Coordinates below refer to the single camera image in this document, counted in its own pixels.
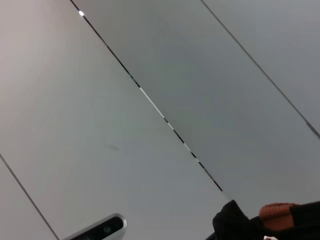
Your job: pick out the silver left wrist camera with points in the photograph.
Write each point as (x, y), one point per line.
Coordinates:
(110, 227)

